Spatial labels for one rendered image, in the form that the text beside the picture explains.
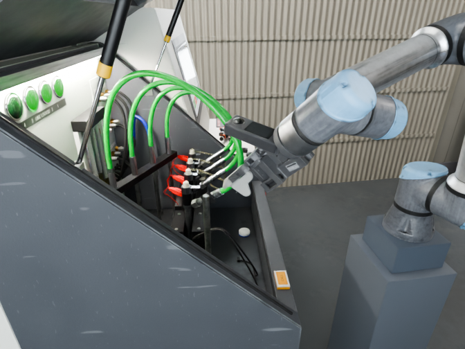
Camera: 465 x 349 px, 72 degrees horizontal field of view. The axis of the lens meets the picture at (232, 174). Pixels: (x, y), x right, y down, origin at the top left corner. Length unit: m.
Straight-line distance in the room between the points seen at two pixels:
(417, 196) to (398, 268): 0.24
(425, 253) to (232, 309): 0.70
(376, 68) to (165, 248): 0.54
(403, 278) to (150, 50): 1.09
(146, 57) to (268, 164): 0.69
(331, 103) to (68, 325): 0.64
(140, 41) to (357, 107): 0.84
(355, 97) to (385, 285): 0.78
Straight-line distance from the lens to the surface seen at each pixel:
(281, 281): 0.81
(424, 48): 0.85
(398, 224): 1.14
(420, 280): 1.20
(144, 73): 0.75
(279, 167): 0.62
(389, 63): 0.77
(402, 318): 1.30
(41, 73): 0.76
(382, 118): 0.57
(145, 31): 1.17
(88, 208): 0.57
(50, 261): 0.66
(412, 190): 1.09
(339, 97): 0.49
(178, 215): 1.01
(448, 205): 1.04
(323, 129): 0.52
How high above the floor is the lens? 1.53
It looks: 27 degrees down
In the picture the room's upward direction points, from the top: straight up
